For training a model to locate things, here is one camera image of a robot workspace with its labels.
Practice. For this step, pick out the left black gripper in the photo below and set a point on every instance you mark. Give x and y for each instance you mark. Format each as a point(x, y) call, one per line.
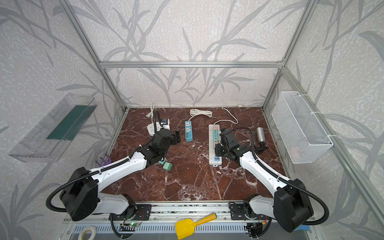
point(174, 137)

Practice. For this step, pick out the teal power strip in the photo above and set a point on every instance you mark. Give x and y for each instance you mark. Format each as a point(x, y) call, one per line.
point(188, 131)

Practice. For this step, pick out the long white multicolour power strip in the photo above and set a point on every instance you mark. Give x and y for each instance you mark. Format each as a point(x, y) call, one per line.
point(214, 160)

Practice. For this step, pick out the teal plug adapter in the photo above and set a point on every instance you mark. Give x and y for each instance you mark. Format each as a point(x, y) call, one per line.
point(162, 161)
point(216, 132)

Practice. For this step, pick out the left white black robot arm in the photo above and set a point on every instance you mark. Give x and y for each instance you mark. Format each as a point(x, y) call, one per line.
point(83, 195)

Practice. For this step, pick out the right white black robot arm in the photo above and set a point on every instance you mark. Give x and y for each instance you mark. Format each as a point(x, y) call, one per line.
point(291, 205)

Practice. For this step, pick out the green plug adapter lower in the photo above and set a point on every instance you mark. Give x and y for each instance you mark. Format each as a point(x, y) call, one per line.
point(167, 166)

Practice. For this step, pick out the white square power socket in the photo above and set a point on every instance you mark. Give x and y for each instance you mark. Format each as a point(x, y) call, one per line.
point(151, 129)

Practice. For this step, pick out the metal cylinder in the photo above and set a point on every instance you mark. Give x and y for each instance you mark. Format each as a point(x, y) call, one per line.
point(260, 135)

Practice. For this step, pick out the purple plastic fork toy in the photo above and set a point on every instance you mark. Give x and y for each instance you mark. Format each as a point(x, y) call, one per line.
point(103, 161)

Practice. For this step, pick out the yellow plastic scoop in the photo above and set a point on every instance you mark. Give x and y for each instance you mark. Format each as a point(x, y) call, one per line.
point(186, 227)

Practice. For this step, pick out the white tape roll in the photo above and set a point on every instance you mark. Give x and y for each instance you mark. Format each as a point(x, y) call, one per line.
point(88, 230)

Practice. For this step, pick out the white wire mesh basket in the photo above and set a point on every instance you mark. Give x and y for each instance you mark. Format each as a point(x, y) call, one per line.
point(303, 135)

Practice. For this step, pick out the clear plastic wall bin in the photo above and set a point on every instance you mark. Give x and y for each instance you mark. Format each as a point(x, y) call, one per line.
point(50, 138)

